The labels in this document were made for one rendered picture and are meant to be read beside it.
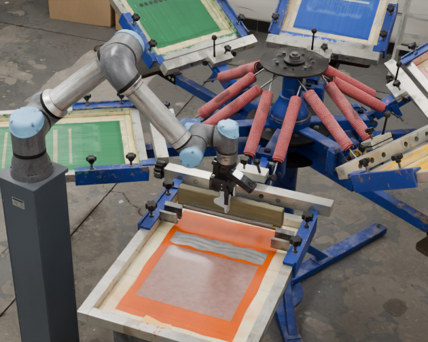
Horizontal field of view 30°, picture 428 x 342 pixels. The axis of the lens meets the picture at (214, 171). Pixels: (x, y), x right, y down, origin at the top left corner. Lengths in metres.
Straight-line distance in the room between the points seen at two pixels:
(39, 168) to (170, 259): 0.56
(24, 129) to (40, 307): 0.77
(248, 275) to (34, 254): 0.80
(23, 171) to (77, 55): 3.92
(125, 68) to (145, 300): 0.77
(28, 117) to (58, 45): 4.14
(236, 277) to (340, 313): 1.43
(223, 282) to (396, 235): 2.11
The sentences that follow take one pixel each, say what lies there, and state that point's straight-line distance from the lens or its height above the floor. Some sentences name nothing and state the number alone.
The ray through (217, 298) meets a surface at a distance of 2.72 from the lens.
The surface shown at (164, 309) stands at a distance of 2.68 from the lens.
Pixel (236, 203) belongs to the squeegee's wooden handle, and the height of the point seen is 1.09.
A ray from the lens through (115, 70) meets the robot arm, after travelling 2.60.
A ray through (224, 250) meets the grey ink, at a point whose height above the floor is 0.96.
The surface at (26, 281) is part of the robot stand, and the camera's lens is 3.17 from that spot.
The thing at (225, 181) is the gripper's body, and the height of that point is 1.19.
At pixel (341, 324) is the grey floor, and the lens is 4.10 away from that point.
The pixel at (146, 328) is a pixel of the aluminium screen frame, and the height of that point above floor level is 0.99.
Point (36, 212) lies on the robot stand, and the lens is 2.90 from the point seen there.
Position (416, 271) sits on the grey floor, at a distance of 4.51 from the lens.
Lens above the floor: 2.76
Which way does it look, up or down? 33 degrees down
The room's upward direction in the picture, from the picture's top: 2 degrees clockwise
